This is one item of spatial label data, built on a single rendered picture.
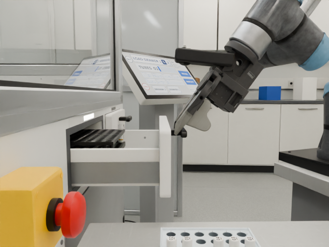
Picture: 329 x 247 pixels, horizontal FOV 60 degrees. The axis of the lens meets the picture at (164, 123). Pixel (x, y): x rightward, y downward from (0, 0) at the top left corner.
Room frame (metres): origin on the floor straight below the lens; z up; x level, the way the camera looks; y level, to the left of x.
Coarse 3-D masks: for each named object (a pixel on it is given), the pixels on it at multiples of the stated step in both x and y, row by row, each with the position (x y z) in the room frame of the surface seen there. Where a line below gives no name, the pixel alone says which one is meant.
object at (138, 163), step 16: (128, 144) 0.69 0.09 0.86; (144, 144) 0.69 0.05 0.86; (80, 160) 0.45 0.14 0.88; (96, 160) 0.45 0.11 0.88; (112, 160) 0.45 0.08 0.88; (128, 160) 0.45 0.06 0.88; (144, 160) 0.45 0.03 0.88; (80, 176) 0.45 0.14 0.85; (96, 176) 0.45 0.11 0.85; (112, 176) 0.45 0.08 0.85; (128, 176) 0.45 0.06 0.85; (144, 176) 0.45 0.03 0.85
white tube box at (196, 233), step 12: (168, 228) 0.38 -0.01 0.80; (180, 228) 0.38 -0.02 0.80; (192, 228) 0.38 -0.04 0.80; (204, 228) 0.38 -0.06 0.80; (216, 228) 0.38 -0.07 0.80; (228, 228) 0.38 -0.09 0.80; (240, 228) 0.38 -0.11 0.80; (180, 240) 0.35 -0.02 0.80; (192, 240) 0.35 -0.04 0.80; (204, 240) 0.35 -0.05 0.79; (228, 240) 0.35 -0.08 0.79; (240, 240) 0.35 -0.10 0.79
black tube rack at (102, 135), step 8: (72, 136) 0.55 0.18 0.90; (80, 136) 0.55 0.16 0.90; (88, 136) 0.56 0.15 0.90; (96, 136) 0.56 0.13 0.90; (104, 136) 0.56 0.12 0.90; (72, 144) 0.49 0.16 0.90; (80, 144) 0.49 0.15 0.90; (88, 144) 0.49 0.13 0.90; (96, 144) 0.49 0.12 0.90; (120, 144) 0.64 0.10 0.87
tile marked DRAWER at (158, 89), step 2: (152, 86) 1.35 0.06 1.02; (154, 86) 1.36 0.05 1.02; (156, 86) 1.37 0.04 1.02; (158, 86) 1.38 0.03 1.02; (160, 86) 1.39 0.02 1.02; (162, 86) 1.40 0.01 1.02; (154, 88) 1.35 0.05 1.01; (156, 88) 1.36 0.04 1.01; (158, 88) 1.37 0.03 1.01; (160, 88) 1.38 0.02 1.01; (162, 88) 1.39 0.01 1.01; (164, 88) 1.40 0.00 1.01; (154, 90) 1.33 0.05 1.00; (156, 90) 1.34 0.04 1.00; (158, 90) 1.36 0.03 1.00; (160, 90) 1.37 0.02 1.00; (162, 90) 1.38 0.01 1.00; (164, 90) 1.39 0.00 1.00; (166, 90) 1.40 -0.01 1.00; (156, 92) 1.33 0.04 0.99; (158, 92) 1.34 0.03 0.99; (160, 92) 1.35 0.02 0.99; (162, 92) 1.37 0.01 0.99; (164, 92) 1.38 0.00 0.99; (166, 92) 1.39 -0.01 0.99
